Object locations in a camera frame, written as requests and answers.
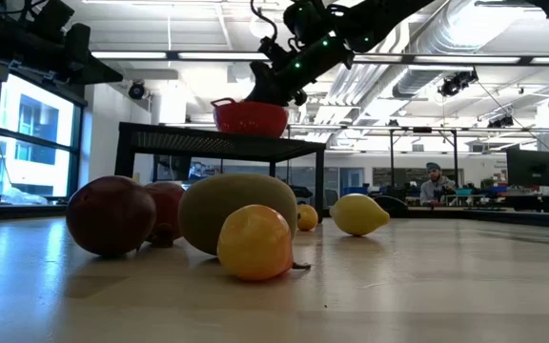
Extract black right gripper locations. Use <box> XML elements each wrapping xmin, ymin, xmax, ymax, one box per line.
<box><xmin>246</xmin><ymin>0</ymin><xmax>356</xmax><ymax>107</ymax></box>

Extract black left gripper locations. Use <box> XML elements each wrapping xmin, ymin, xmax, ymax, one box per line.
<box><xmin>14</xmin><ymin>0</ymin><xmax>124</xmax><ymax>86</ymax></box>

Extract red plastic colander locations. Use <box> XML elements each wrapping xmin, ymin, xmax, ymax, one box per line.
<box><xmin>210</xmin><ymin>96</ymin><xmax>291</xmax><ymax>139</ymax></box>

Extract green kiwi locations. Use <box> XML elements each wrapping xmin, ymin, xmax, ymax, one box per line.
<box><xmin>177</xmin><ymin>171</ymin><xmax>300</xmax><ymax>256</ymax></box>

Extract small orange pear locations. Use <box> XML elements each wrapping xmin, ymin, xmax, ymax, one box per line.
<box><xmin>215</xmin><ymin>204</ymin><xmax>313</xmax><ymax>283</ymax></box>
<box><xmin>296</xmin><ymin>203</ymin><xmax>320</xmax><ymax>232</ymax></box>

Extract yellow lemon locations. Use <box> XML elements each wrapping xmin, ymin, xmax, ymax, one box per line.
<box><xmin>329</xmin><ymin>192</ymin><xmax>392</xmax><ymax>238</ymax></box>

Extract dark red plum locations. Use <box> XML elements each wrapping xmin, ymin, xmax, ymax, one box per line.
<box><xmin>65</xmin><ymin>174</ymin><xmax>158</xmax><ymax>259</ymax></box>
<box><xmin>144</xmin><ymin>180</ymin><xmax>186</xmax><ymax>249</ymax></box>

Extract black round ceiling lamp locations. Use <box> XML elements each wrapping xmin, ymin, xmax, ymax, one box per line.
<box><xmin>127</xmin><ymin>79</ymin><xmax>147</xmax><ymax>101</ymax></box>

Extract long ceiling light strip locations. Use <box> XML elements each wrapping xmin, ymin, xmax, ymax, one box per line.
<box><xmin>91</xmin><ymin>50</ymin><xmax>549</xmax><ymax>67</ymax></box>

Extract black perforated metal shelf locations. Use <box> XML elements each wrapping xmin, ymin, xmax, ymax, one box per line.
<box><xmin>113</xmin><ymin>121</ymin><xmax>328</xmax><ymax>225</ymax></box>

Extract black pipe rack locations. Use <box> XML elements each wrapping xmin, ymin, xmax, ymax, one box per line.
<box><xmin>387</xmin><ymin>126</ymin><xmax>460</xmax><ymax>191</ymax></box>

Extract black ceiling spotlight cluster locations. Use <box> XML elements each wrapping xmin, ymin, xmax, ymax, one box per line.
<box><xmin>437</xmin><ymin>69</ymin><xmax>479</xmax><ymax>99</ymax></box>

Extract person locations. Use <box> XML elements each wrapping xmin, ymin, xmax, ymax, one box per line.
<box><xmin>418</xmin><ymin>161</ymin><xmax>458</xmax><ymax>208</ymax></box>

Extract black computer monitor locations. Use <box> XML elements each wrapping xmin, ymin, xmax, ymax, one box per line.
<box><xmin>505</xmin><ymin>148</ymin><xmax>549</xmax><ymax>189</ymax></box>

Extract black aluminium table frame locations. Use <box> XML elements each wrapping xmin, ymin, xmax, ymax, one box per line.
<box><xmin>0</xmin><ymin>202</ymin><xmax>549</xmax><ymax>231</ymax></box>

